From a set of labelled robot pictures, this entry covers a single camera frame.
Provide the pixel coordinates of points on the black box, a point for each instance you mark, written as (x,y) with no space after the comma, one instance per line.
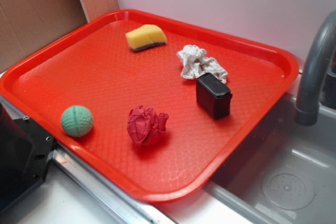
(213,96)

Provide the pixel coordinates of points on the red plastic tray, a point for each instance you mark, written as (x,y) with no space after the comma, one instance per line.
(94,67)

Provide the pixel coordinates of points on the crumpled red paper ball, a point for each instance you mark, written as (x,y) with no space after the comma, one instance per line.
(145,127)

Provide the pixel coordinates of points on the crumpled white paper towel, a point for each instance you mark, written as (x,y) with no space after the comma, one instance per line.
(196,63)

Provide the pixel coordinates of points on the yellow sponge with grey pad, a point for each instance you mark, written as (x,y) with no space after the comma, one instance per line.
(146,36)

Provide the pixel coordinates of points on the green dimpled ball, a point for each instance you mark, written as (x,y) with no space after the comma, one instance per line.
(77,121)

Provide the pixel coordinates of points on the grey sink basin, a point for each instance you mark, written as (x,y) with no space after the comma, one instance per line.
(282,172)

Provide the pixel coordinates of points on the grey faucet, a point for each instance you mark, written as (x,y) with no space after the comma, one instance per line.
(317,84)

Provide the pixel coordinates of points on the brown cardboard panel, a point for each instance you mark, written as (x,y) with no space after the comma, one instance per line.
(29,25)

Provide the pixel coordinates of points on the black bracket with screws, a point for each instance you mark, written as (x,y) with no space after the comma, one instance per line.
(26,150)

